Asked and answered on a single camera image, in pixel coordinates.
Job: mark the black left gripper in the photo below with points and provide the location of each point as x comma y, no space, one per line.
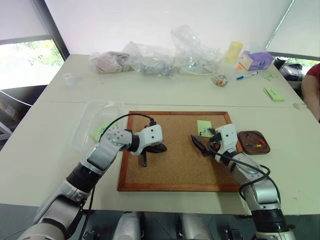
149,149

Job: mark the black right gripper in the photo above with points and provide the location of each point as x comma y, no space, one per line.
215,142

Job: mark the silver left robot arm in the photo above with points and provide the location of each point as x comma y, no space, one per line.
100,157

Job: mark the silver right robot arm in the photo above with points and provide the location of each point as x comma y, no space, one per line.
260,187

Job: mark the green sticky note with writing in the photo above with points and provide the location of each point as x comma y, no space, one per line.
270,76
100,130
203,125

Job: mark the brown wooden tray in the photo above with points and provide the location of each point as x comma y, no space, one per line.
257,150

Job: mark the clear jar of pushpins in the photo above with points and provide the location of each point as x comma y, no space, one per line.
220,80

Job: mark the clear plastic box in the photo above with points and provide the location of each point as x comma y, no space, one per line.
85,125

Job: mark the small orange note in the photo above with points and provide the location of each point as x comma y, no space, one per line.
239,66

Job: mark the green sticky note pad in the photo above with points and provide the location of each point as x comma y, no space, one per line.
274,95

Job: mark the purple tissue box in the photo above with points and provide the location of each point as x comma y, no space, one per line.
257,60

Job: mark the wood-framed cork board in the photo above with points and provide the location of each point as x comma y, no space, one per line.
175,162

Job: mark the blue pushpin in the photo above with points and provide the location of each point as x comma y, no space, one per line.
247,136

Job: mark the green pushpin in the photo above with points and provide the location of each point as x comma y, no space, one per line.
249,144

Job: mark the blue whiteboard marker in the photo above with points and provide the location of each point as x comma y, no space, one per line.
247,75

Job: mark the silver rounded robot leg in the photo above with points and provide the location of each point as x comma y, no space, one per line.
195,227
128,226

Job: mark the plastic bag with grey item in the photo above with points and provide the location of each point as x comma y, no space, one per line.
152,65

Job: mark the yellow plastic cup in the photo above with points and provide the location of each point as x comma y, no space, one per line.
233,52

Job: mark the small clear plastic piece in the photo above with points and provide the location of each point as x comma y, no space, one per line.
299,105

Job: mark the plastic bag with pink cloth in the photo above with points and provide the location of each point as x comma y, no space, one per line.
107,62

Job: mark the black bag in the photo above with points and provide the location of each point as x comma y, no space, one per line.
290,71

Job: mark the small clear plastic cup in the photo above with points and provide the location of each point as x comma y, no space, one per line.
69,80

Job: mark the person in red shirt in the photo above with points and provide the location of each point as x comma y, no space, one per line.
311,87

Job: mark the white board panel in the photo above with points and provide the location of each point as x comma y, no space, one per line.
297,30

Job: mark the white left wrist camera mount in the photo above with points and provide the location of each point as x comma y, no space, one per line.
151,136

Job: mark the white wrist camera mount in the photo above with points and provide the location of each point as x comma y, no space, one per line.
228,138
151,136

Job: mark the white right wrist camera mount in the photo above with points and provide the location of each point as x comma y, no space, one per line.
228,138

